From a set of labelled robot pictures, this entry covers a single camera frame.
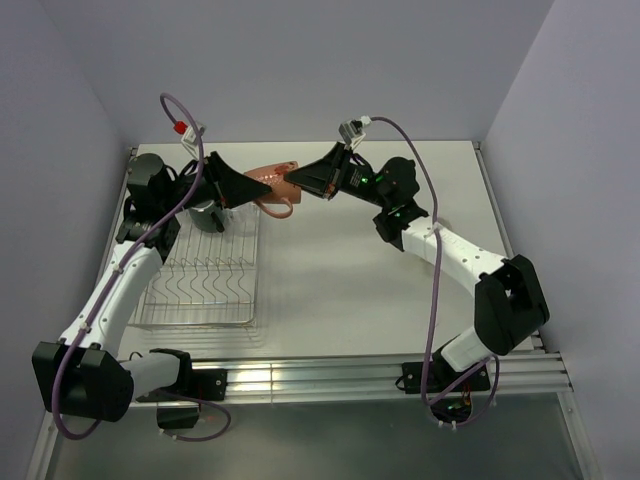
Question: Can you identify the wire dish rack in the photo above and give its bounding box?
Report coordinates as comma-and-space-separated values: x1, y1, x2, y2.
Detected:
130, 211, 261, 330

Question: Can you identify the dark green ceramic mug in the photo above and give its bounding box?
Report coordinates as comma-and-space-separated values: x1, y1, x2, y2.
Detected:
188, 201, 226, 234

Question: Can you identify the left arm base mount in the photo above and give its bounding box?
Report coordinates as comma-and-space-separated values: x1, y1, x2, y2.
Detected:
135, 368, 231, 438

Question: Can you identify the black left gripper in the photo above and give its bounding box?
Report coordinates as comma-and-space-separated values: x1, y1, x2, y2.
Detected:
161, 152, 271, 215

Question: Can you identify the clear round glass cup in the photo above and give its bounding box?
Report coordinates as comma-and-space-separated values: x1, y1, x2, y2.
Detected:
225, 203, 260, 237

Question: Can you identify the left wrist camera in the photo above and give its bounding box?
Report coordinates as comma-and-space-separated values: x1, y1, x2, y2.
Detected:
173, 121, 206, 159

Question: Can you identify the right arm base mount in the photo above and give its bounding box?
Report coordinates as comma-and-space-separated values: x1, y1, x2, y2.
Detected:
395, 362, 497, 424

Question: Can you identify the pink mug white interior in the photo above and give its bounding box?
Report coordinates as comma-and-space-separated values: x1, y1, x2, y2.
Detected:
244, 161, 302, 219

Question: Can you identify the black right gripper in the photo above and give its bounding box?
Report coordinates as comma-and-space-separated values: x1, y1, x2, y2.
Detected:
284, 142, 392, 209

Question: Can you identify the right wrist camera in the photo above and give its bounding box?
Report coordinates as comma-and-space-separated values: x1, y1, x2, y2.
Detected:
338, 116, 372, 151

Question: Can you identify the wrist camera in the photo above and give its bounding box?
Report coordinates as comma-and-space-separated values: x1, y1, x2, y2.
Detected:
338, 116, 372, 151
173, 121, 206, 159

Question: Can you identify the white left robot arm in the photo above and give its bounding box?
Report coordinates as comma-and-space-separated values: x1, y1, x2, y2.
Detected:
32, 153, 272, 439

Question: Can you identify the aluminium rail frame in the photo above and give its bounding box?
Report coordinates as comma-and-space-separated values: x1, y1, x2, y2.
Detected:
29, 142, 591, 480

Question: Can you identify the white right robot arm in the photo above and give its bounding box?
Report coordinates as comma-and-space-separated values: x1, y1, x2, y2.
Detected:
284, 143, 550, 390

